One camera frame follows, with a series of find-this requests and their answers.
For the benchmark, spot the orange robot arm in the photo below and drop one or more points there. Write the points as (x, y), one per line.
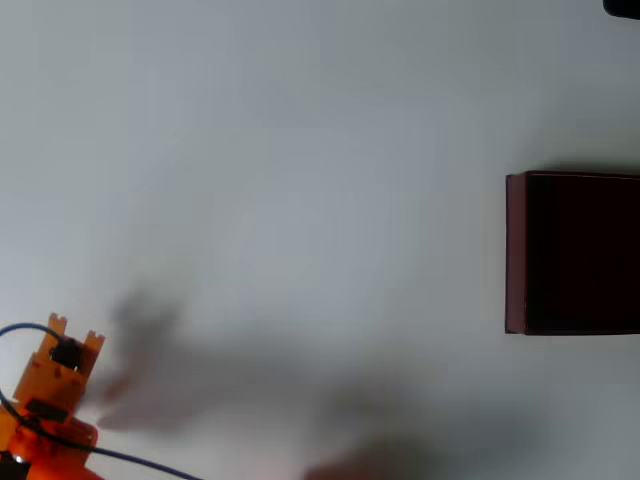
(50, 450)

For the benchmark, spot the dark red box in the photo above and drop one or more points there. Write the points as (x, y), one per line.
(580, 255)

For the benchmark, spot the black object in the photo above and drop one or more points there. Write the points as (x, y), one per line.
(622, 7)

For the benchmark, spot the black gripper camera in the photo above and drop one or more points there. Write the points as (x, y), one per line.
(66, 354)

